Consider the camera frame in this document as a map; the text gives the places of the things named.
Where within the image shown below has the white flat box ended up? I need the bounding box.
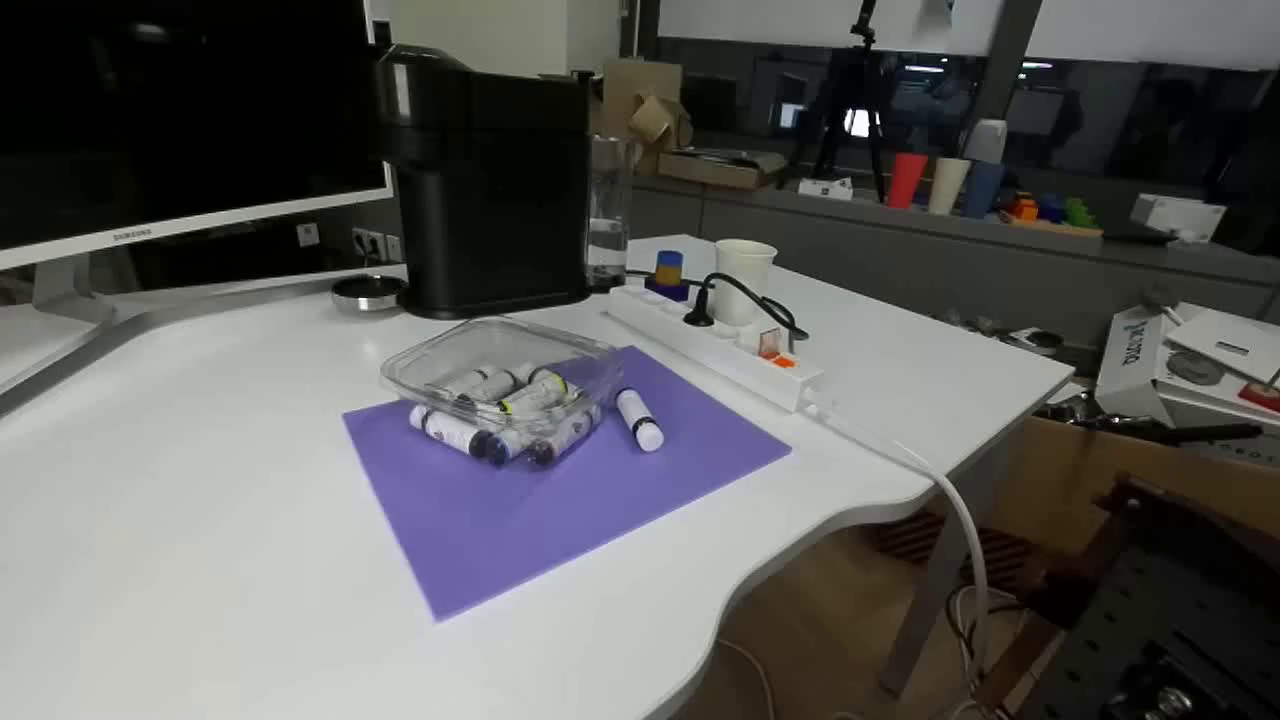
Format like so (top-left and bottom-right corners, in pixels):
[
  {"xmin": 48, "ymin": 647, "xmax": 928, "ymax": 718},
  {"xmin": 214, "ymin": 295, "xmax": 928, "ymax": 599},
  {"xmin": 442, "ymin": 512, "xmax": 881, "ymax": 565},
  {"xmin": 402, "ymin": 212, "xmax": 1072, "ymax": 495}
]
[{"xmin": 1130, "ymin": 192, "xmax": 1234, "ymax": 249}]

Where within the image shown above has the thin black cable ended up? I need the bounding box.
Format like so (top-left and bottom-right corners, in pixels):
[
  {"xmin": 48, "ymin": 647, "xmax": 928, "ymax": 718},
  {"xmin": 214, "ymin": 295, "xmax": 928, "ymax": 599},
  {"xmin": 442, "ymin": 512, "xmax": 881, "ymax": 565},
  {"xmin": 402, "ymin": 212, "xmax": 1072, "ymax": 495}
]
[{"xmin": 693, "ymin": 270, "xmax": 814, "ymax": 347}]

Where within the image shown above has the white power strip orange switch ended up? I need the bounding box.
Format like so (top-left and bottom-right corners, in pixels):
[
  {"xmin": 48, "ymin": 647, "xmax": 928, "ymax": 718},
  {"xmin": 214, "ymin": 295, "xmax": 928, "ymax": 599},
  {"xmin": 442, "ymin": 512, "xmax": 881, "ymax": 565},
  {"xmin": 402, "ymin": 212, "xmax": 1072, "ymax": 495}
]
[{"xmin": 599, "ymin": 283, "xmax": 831, "ymax": 420}]

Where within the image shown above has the red cup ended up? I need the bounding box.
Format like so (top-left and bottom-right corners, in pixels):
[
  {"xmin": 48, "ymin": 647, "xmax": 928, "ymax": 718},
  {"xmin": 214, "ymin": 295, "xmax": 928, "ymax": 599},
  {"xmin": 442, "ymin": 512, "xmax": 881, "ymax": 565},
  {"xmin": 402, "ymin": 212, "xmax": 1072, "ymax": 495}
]
[{"xmin": 883, "ymin": 148, "xmax": 934, "ymax": 217}]

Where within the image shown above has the cream cup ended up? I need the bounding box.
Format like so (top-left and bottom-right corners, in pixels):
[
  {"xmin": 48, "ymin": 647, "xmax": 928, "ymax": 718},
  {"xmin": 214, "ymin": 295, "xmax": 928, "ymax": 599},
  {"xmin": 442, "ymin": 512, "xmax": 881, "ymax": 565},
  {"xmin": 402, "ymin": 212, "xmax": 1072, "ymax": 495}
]
[{"xmin": 923, "ymin": 152, "xmax": 975, "ymax": 222}]

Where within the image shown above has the crumpled cardboard box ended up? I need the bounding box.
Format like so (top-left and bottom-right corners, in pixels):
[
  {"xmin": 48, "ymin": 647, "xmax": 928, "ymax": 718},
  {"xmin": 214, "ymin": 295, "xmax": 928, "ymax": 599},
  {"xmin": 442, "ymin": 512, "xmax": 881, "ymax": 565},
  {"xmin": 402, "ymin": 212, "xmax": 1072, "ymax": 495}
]
[{"xmin": 597, "ymin": 58, "xmax": 701, "ymax": 152}]

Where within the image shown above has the upturned white cup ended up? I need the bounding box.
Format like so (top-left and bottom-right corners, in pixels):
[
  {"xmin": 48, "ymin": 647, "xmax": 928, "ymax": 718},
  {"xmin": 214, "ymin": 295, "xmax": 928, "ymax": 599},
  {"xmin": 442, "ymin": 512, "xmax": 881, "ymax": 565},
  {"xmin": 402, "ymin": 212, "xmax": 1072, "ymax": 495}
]
[{"xmin": 963, "ymin": 116, "xmax": 1018, "ymax": 167}]

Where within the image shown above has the white printed carton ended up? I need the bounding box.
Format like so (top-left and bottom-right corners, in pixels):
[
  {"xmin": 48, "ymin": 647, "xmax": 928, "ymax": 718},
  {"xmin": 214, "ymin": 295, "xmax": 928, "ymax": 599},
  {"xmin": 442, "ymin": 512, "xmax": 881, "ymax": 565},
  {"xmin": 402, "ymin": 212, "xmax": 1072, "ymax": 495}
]
[{"xmin": 1091, "ymin": 301, "xmax": 1280, "ymax": 434}]

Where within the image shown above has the white tube in container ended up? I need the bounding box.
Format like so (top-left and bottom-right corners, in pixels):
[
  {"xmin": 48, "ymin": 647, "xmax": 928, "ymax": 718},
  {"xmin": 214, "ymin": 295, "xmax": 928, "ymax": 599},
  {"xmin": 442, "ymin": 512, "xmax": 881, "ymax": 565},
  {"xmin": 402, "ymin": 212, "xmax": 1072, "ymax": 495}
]
[
  {"xmin": 435, "ymin": 366, "xmax": 522, "ymax": 414},
  {"xmin": 498, "ymin": 369, "xmax": 571, "ymax": 426}
]

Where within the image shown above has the black tripod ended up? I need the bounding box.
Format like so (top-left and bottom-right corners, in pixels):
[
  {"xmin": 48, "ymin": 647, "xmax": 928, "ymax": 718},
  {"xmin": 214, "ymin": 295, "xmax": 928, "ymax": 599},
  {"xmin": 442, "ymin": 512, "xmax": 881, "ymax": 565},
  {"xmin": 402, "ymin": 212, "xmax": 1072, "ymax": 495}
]
[{"xmin": 795, "ymin": 0, "xmax": 899, "ymax": 192}]

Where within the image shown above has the flat cardboard box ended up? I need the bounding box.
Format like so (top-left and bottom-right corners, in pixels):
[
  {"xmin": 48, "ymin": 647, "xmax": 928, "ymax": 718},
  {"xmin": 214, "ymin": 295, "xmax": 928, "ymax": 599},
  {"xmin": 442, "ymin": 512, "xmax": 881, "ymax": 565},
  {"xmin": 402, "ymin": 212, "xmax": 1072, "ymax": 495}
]
[{"xmin": 656, "ymin": 144, "xmax": 794, "ymax": 195}]

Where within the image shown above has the round silver dish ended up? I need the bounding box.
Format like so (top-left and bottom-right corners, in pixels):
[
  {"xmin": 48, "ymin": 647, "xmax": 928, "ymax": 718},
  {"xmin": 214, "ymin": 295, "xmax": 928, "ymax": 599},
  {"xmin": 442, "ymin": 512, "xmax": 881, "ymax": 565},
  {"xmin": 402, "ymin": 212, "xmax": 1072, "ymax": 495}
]
[{"xmin": 329, "ymin": 271, "xmax": 408, "ymax": 319}]

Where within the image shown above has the white tube dark cap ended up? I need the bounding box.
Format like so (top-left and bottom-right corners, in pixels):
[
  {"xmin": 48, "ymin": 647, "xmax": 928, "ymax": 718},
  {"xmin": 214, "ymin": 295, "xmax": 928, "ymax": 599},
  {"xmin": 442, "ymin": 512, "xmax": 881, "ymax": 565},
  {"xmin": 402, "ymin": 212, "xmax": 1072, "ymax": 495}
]
[{"xmin": 529, "ymin": 404, "xmax": 603, "ymax": 467}]

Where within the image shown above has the purple mat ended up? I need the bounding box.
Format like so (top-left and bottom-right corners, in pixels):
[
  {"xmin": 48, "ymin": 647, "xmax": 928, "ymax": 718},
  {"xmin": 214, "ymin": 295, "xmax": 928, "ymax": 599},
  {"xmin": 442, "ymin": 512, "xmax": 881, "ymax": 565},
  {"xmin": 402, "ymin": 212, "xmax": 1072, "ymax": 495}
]
[{"xmin": 340, "ymin": 346, "xmax": 795, "ymax": 624}]

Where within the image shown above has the white framed monitor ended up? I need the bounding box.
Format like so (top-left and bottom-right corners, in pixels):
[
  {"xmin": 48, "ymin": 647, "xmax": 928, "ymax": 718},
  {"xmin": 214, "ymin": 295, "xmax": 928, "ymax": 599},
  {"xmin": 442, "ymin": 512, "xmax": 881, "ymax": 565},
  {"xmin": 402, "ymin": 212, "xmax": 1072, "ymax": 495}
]
[{"xmin": 0, "ymin": 0, "xmax": 402, "ymax": 334}]

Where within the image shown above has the black pen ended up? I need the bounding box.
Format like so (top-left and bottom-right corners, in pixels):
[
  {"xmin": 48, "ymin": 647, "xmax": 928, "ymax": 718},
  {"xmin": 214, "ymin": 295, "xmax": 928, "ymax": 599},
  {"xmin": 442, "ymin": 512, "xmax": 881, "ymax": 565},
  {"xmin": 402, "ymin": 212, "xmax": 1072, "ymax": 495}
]
[{"xmin": 1155, "ymin": 416, "xmax": 1266, "ymax": 448}]

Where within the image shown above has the black metal rack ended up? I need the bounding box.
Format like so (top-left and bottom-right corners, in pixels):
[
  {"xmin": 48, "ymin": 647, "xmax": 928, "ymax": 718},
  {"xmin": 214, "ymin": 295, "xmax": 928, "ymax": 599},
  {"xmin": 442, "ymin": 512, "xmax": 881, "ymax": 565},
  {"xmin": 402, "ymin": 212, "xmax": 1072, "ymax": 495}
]
[{"xmin": 1018, "ymin": 478, "xmax": 1280, "ymax": 720}]

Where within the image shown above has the large brown cardboard box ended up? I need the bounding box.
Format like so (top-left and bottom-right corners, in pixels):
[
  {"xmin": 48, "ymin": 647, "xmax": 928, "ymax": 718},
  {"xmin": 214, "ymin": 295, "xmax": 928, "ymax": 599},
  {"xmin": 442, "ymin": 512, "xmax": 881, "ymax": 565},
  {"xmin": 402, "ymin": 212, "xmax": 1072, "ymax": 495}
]
[{"xmin": 981, "ymin": 414, "xmax": 1280, "ymax": 571}]

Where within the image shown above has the white paper cup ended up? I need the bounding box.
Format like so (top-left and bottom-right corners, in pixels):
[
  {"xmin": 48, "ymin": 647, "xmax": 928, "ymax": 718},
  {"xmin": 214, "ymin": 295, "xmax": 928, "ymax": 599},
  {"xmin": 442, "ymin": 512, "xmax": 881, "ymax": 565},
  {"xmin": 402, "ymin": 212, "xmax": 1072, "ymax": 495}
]
[{"xmin": 707, "ymin": 235, "xmax": 779, "ymax": 334}]

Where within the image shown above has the white power strip cable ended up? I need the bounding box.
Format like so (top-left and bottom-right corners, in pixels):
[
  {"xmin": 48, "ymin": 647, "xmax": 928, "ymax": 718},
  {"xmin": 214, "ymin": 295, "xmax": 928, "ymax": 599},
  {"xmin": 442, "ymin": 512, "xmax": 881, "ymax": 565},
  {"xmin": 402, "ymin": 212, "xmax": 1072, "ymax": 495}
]
[{"xmin": 819, "ymin": 399, "xmax": 1001, "ymax": 673}]

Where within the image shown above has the grey low cabinet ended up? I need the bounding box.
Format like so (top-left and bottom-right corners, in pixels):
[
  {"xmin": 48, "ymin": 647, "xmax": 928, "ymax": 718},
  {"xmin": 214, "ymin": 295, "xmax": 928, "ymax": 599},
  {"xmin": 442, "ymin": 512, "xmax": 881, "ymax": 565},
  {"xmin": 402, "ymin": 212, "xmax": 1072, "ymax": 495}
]
[{"xmin": 626, "ymin": 177, "xmax": 1280, "ymax": 354}]

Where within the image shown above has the black coffee machine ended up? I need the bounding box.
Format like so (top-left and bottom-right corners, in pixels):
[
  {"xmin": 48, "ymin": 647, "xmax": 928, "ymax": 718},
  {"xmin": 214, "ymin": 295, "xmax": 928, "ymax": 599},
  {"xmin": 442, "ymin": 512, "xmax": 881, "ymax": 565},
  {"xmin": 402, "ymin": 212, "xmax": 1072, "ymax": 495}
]
[{"xmin": 372, "ymin": 45, "xmax": 599, "ymax": 324}]

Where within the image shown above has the clear water tank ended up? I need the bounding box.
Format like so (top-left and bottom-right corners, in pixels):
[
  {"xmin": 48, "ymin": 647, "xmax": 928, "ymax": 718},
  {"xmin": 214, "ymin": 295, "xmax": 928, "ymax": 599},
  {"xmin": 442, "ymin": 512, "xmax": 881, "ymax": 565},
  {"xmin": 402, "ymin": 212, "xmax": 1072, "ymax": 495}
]
[{"xmin": 586, "ymin": 130, "xmax": 637, "ymax": 294}]

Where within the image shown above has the white tube blue cap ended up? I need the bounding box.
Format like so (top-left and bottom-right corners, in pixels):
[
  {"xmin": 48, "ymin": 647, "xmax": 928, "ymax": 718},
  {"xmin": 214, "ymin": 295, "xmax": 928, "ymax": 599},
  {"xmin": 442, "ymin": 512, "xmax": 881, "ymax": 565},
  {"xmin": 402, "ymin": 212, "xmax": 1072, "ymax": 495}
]
[{"xmin": 405, "ymin": 399, "xmax": 498, "ymax": 463}]

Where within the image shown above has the blue cup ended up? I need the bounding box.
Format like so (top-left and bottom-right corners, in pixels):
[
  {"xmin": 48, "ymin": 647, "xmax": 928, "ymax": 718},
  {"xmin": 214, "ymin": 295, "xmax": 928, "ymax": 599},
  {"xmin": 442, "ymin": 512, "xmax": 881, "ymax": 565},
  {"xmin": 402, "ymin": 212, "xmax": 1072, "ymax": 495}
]
[{"xmin": 960, "ymin": 155, "xmax": 1009, "ymax": 225}]

